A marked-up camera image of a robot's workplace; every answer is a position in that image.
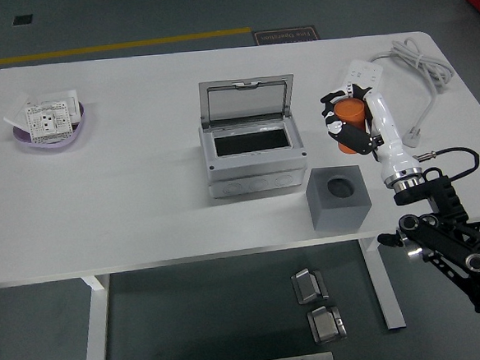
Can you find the orange cylinder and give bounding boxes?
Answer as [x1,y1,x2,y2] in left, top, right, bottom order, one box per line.
[332,98,370,156]

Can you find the white socket module with holes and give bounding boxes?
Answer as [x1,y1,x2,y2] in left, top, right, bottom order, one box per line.
[23,99,75,145]

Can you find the white power cord with plug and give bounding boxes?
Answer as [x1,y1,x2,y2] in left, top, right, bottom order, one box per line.
[367,35,459,152]

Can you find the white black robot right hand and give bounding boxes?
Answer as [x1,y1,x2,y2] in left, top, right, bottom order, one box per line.
[318,77,425,188]

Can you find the dark floor sign, orange text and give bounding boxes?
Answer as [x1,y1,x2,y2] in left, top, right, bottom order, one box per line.
[250,25,320,48]

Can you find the white power strip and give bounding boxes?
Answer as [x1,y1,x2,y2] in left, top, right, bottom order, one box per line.
[343,57,385,99]

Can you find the purple bowl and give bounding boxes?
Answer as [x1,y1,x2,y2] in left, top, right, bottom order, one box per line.
[10,100,89,154]

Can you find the white flat switch plate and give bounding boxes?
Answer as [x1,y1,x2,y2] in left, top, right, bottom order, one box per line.
[35,88,85,126]
[2,91,35,132]

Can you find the grey enclosure box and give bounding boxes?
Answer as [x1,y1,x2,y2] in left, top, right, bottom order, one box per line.
[194,72,311,200]

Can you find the white table leg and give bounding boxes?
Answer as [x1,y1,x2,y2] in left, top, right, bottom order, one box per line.
[77,273,117,360]
[358,234,407,332]

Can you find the small metal block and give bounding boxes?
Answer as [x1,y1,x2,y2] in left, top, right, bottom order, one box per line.
[306,303,348,346]
[290,266,330,307]

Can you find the grey cube with round hole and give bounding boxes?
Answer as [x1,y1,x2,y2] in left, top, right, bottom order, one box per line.
[303,163,374,233]

